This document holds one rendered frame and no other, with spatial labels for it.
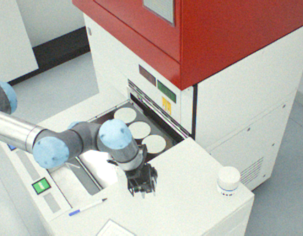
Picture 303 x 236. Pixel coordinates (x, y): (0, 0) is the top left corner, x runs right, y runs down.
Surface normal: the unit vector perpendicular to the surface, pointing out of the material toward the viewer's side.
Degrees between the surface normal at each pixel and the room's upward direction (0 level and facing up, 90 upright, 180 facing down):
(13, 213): 0
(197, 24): 90
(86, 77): 0
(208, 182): 0
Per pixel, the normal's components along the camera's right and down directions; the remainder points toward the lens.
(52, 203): -0.06, -0.69
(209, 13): 0.59, 0.56
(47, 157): -0.49, 0.22
